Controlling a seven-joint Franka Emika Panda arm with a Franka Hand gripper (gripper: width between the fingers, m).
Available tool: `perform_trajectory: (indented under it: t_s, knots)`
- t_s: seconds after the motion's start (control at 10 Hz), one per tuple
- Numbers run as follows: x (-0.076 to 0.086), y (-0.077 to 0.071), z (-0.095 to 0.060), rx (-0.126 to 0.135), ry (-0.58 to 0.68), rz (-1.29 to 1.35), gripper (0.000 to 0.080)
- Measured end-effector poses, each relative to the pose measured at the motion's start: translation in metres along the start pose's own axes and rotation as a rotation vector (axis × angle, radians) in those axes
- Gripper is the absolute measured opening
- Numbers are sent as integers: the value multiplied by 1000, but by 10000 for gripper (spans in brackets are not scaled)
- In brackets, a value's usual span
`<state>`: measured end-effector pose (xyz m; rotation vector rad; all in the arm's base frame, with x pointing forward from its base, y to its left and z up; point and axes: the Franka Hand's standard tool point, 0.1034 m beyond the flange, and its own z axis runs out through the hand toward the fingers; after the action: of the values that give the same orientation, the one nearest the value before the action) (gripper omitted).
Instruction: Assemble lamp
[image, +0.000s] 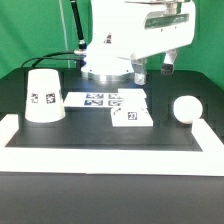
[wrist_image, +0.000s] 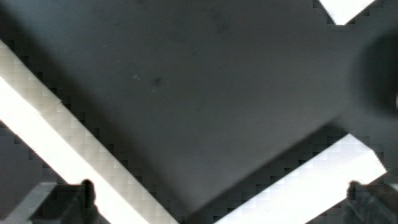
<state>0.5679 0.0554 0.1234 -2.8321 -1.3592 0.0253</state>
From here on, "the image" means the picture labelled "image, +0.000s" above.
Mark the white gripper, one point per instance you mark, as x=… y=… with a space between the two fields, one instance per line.
x=155 y=26

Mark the white lamp base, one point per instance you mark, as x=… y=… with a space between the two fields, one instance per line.
x=133 y=111

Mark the white lamp bulb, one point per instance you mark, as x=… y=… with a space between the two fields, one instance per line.
x=187 y=108

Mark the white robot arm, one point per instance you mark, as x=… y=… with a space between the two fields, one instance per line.
x=105 y=60

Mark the white lamp shade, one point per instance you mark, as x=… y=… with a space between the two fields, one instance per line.
x=44 y=103

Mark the white marker sheet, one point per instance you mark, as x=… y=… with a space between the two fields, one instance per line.
x=94 y=100

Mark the white U-shaped frame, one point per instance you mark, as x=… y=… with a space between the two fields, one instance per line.
x=52 y=160

